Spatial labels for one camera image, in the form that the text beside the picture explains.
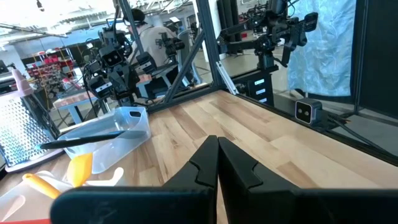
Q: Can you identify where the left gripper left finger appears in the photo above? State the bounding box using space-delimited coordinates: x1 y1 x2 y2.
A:
49 135 219 224

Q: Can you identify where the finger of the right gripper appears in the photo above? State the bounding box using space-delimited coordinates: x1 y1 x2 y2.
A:
136 52 158 75
86 76 114 100

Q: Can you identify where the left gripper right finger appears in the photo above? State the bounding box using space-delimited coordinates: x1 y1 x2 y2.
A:
217 136 398 224

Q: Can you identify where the black slotted spoon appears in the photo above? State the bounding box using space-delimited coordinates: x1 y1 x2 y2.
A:
39 129 147 151

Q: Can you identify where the red silicone spatula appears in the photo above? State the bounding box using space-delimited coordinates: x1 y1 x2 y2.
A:
0 218 52 224

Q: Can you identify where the person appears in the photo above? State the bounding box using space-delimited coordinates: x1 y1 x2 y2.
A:
123 8 180 68

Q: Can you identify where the background work table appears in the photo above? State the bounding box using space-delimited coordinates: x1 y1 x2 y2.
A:
52 73 153 125

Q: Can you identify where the clear plastic storage bin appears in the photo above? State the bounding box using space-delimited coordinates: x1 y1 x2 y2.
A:
57 106 152 174

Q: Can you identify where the red parts shelf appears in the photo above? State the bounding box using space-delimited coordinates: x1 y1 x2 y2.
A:
25 48 77 94

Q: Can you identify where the pink metal box grater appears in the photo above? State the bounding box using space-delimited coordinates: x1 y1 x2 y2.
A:
0 68 65 173

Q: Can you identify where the black drawer cabinet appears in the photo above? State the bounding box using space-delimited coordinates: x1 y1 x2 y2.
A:
231 65 280 107

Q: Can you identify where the blue patterned curtain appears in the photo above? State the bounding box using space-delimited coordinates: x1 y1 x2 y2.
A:
286 0 358 97

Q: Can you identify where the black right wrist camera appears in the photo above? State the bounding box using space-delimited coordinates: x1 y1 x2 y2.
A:
98 45 125 68

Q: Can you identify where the grey metal rig frame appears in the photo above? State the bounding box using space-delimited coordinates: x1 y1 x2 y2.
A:
118 0 240 105

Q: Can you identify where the black table-level camera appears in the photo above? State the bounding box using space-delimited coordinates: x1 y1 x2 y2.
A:
294 98 324 126

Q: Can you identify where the black camera cable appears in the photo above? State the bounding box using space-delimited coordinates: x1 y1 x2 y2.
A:
326 113 398 158

